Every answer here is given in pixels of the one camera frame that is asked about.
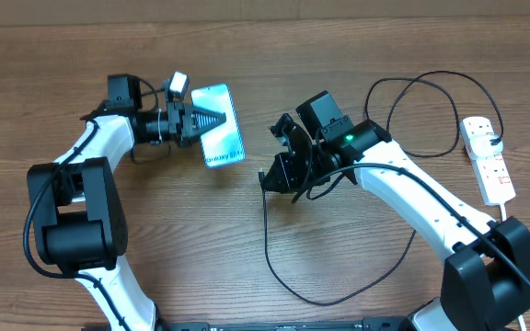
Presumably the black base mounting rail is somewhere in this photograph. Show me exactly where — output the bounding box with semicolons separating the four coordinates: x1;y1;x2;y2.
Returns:
156;316;404;331

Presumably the white power strip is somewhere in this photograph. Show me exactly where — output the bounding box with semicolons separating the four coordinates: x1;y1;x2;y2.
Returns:
460;117;516;206

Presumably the white power strip cord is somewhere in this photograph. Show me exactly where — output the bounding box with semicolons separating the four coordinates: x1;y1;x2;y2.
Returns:
499;203;528;331

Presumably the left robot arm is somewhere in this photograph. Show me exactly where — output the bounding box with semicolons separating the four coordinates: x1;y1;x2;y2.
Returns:
22;73;226;330

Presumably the black USB charging cable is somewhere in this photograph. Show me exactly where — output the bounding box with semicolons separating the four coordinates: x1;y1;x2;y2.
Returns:
257;70;505;307

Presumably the white charger plug adapter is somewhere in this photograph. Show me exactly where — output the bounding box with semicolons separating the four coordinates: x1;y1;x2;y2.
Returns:
467;134;503;160

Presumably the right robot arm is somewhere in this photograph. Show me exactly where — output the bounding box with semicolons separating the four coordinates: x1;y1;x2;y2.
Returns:
259;91;530;330

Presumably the blue Samsung Galaxy smartphone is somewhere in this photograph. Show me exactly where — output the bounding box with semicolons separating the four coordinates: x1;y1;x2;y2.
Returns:
191;84;246;168

